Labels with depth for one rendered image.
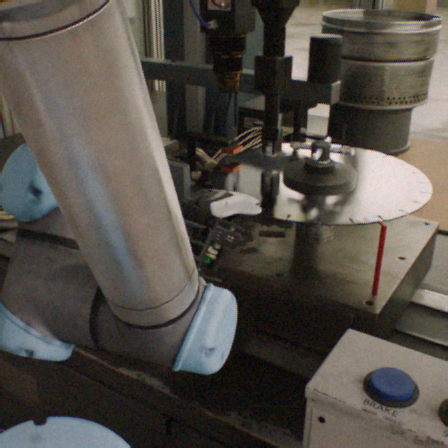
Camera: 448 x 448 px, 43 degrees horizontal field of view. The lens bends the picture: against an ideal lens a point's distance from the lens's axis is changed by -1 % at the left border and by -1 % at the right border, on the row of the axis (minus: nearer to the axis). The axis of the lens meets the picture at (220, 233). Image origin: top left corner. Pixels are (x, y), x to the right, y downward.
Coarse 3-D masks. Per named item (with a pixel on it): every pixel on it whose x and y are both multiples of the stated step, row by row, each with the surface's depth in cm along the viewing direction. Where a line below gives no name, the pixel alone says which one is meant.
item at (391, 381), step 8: (384, 368) 54; (392, 368) 54; (376, 376) 53; (384, 376) 53; (392, 376) 53; (400, 376) 53; (408, 376) 53; (376, 384) 52; (384, 384) 52; (392, 384) 52; (400, 384) 52; (408, 384) 52; (376, 392) 52; (384, 392) 51; (392, 392) 51; (400, 392) 51; (408, 392) 51; (392, 400) 51; (400, 400) 51
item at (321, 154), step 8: (296, 144) 86; (304, 144) 85; (312, 144) 84; (320, 144) 84; (328, 144) 84; (312, 152) 85; (320, 152) 83; (328, 152) 84; (336, 152) 84; (344, 152) 83; (352, 152) 83; (312, 160) 81; (320, 160) 84; (328, 160) 85
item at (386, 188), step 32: (224, 160) 93; (256, 160) 93; (288, 160) 93; (352, 160) 93; (384, 160) 93; (256, 192) 81; (288, 192) 81; (320, 192) 81; (352, 192) 81; (384, 192) 81; (416, 192) 81; (352, 224) 72
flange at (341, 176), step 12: (288, 168) 87; (300, 168) 87; (312, 168) 84; (324, 168) 84; (336, 168) 87; (348, 168) 87; (288, 180) 84; (300, 180) 83; (312, 180) 83; (324, 180) 83; (336, 180) 83; (348, 180) 83
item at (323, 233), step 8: (296, 224) 90; (304, 224) 88; (320, 224) 87; (296, 232) 91; (304, 232) 89; (312, 232) 88; (320, 232) 88; (328, 232) 89; (304, 240) 89; (312, 240) 89; (320, 240) 89; (328, 240) 89
